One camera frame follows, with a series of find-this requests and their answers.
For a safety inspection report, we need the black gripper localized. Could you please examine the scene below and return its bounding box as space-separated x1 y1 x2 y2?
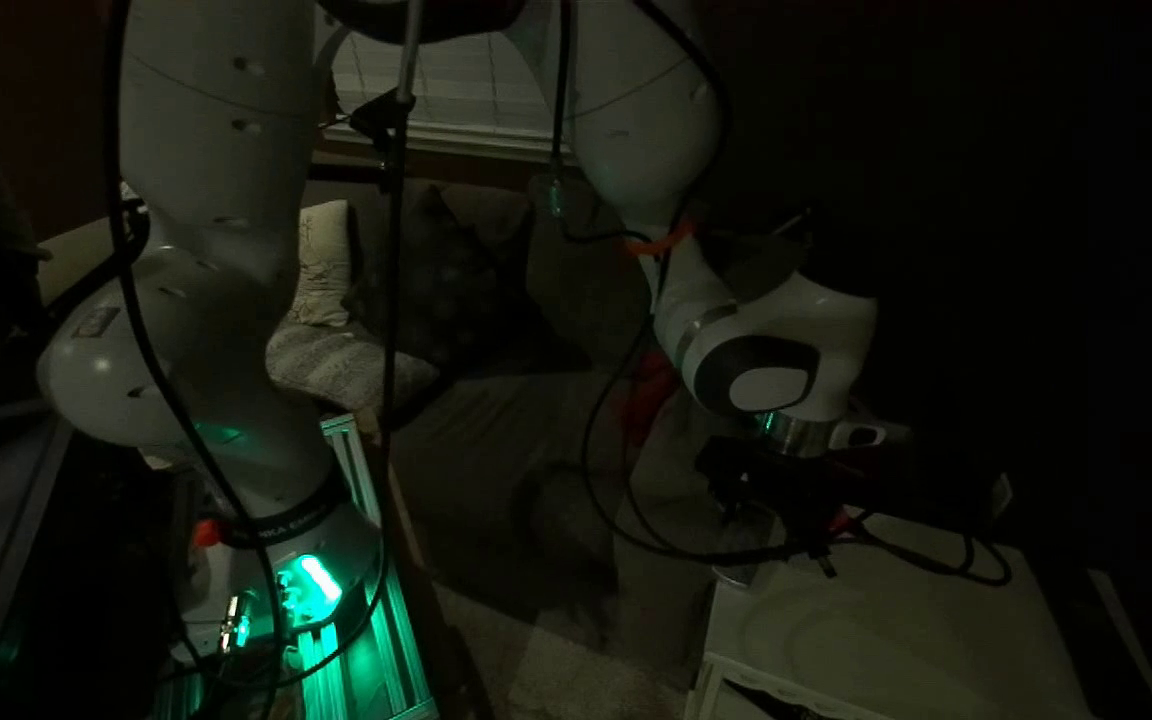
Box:
692 432 925 581

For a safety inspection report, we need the white carved side table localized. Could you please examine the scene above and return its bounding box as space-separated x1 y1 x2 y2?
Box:
678 511 1098 720

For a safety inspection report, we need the gray sofa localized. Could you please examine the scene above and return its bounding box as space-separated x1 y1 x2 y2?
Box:
259 162 790 633

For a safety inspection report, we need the orange tape strip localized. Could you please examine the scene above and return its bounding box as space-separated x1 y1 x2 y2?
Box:
618 220 705 269

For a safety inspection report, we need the dark patterned pillow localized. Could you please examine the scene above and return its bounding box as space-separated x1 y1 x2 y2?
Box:
346 179 542 378

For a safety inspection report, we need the white pillow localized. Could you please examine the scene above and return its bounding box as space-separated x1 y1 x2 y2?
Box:
259 197 438 418

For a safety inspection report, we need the small red cap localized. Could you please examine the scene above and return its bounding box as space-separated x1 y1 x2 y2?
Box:
187 514 237 560

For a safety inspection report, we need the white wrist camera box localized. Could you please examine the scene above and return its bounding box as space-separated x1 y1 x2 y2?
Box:
824 417 916 454

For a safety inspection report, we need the thin black cable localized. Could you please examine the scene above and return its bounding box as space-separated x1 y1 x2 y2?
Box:
91 0 391 720
546 0 1017 593

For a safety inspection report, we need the green lit robot mount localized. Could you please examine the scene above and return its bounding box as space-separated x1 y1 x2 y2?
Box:
161 411 438 720

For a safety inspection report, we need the thick black cable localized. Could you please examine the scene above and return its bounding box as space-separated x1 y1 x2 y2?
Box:
368 0 431 450

